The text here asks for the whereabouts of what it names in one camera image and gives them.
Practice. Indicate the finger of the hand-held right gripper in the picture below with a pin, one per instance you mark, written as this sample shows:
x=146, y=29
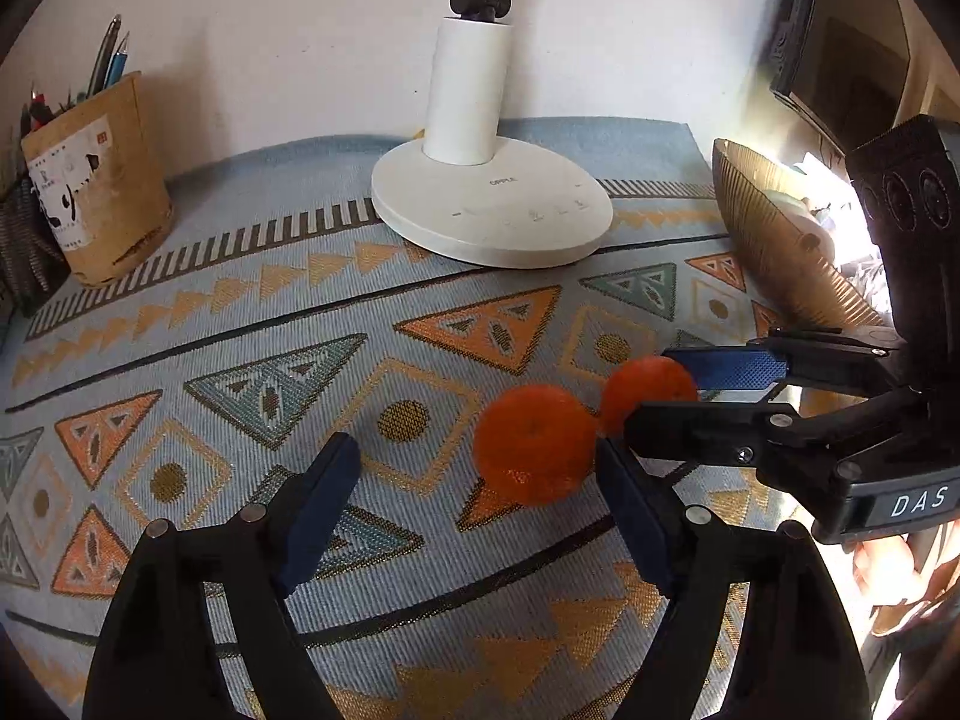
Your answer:
x=727, y=367
x=697, y=427

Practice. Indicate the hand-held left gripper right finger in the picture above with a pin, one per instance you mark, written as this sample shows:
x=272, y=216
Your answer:
x=634, y=517

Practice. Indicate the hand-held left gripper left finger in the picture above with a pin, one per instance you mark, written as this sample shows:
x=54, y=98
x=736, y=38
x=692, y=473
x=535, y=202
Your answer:
x=319, y=510

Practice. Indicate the small orange mandarin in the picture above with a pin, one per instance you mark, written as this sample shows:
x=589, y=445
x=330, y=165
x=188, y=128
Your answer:
x=649, y=390

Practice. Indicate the golden ribbed bowl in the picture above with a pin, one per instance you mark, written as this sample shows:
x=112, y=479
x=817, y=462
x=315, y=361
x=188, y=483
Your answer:
x=780, y=270

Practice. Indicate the large orange mandarin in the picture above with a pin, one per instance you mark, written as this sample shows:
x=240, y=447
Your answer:
x=536, y=442

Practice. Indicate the person's right hand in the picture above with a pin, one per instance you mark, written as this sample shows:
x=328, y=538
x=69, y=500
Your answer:
x=900, y=585

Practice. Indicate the patterned woven table mat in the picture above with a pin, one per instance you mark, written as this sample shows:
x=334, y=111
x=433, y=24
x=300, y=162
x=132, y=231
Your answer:
x=262, y=360

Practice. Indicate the black monitor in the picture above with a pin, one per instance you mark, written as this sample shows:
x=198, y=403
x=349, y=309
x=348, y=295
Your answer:
x=847, y=37

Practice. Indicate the white desk lamp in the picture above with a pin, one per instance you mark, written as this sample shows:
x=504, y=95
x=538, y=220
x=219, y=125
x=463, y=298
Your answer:
x=487, y=210

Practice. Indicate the tan paper pen holder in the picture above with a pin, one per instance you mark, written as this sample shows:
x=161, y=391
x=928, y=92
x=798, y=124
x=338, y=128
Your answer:
x=105, y=195

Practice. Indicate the black mesh pen holder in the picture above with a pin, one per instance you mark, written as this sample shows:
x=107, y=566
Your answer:
x=26, y=255

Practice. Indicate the bunch of pens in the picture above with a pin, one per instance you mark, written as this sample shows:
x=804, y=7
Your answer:
x=105, y=60

